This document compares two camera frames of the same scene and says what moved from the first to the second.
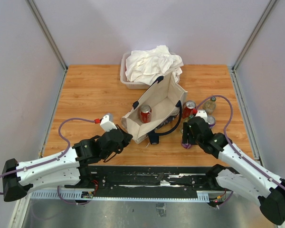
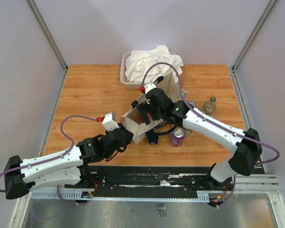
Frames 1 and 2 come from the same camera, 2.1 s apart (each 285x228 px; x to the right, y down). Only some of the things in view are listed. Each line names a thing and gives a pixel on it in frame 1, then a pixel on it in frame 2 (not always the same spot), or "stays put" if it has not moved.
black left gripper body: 125,142 stays put
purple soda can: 186,145 to 177,137
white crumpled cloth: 144,66 stays put
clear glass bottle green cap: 210,106 stays put
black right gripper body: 192,139 to 155,114
